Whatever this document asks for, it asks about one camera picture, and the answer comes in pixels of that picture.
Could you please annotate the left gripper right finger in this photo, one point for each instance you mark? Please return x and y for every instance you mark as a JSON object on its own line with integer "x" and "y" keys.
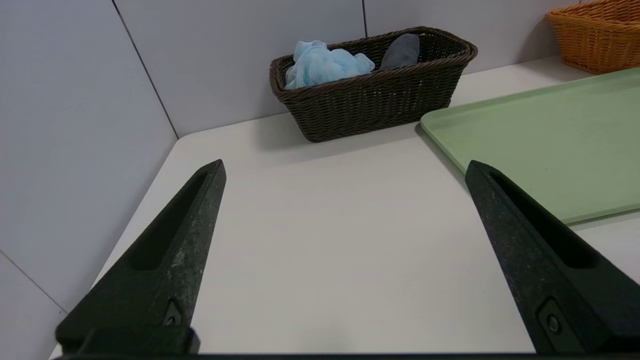
{"x": 555, "y": 270}

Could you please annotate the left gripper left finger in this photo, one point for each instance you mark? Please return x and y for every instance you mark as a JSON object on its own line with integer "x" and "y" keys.
{"x": 160, "y": 270}

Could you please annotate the light blue bath loofah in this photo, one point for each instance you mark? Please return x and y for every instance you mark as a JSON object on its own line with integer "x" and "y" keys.
{"x": 322, "y": 65}

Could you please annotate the dark grey towel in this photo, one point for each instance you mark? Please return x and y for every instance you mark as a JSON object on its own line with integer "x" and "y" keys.
{"x": 402, "y": 51}

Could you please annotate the orange wicker basket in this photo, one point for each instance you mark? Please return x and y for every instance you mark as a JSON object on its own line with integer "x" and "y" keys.
{"x": 600, "y": 37}

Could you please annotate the dark brown wicker basket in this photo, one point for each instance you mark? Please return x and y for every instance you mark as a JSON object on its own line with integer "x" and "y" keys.
{"x": 370, "y": 100}

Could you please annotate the light green plastic tray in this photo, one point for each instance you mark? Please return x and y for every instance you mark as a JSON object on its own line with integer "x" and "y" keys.
{"x": 550, "y": 135}

